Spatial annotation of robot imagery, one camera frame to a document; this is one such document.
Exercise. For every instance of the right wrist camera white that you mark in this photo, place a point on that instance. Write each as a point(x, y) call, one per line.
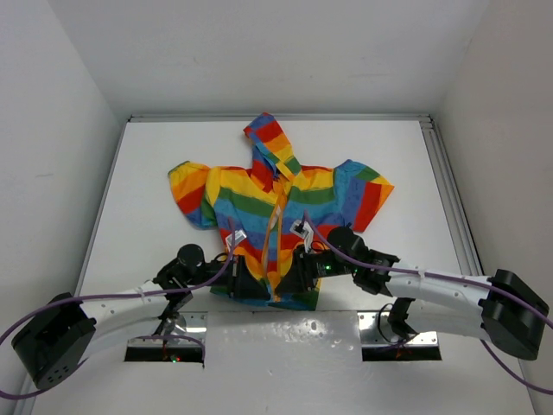
point(304, 231)

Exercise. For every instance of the aluminium frame rail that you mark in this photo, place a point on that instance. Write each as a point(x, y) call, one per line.
point(280, 117)
point(456, 218)

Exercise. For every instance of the rainbow striped hooded jacket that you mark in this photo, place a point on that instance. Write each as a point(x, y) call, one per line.
point(266, 200)

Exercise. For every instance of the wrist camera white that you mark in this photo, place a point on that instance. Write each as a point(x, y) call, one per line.
point(236, 237)
point(304, 231)

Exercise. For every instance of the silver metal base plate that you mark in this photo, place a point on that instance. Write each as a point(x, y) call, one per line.
point(182, 330)
point(375, 332)

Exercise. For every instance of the aluminium frame rail back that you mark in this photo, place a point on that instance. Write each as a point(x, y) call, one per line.
point(280, 117)

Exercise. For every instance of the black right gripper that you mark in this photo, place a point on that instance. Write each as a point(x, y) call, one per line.
point(300, 278)

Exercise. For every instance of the silver metal base plate left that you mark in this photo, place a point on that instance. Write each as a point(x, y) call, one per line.
point(182, 330)

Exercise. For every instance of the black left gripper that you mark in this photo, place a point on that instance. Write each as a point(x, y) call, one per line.
point(241, 283)

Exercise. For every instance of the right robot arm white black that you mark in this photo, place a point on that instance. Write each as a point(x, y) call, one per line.
point(501, 309)

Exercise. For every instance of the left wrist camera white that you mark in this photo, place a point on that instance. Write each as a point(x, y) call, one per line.
point(236, 237)

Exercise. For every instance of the aluminium frame rail right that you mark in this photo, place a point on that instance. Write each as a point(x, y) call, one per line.
point(456, 218)

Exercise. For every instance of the silver metal base plate right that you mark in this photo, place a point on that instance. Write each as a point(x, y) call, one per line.
point(375, 332)

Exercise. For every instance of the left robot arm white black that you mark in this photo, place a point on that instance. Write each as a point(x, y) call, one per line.
point(60, 336)

